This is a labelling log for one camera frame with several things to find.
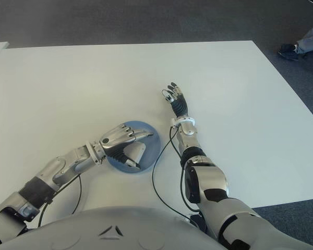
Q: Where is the black cable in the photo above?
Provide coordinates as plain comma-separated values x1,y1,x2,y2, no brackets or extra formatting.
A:
151,126,192,222
169,126,199,213
70,174,83,215
38,198,54,228

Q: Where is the white charger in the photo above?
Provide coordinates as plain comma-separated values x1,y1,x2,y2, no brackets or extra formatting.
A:
123,142,146,167

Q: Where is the blue plate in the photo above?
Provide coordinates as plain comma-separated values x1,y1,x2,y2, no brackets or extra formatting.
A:
106,121,162,174

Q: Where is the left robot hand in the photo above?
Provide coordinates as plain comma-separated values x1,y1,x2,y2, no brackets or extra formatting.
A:
99,124,154,171

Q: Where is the grey robot torso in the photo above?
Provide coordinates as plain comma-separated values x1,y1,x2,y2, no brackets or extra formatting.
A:
0,205,222,250

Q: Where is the grey trouser leg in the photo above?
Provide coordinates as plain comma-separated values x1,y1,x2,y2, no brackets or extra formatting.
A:
294,22,313,55

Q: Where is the black shoe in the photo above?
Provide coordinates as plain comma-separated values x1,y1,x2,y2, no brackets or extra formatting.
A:
278,43,302,62

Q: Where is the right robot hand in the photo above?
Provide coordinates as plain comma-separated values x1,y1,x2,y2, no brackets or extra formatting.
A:
161,82,190,119

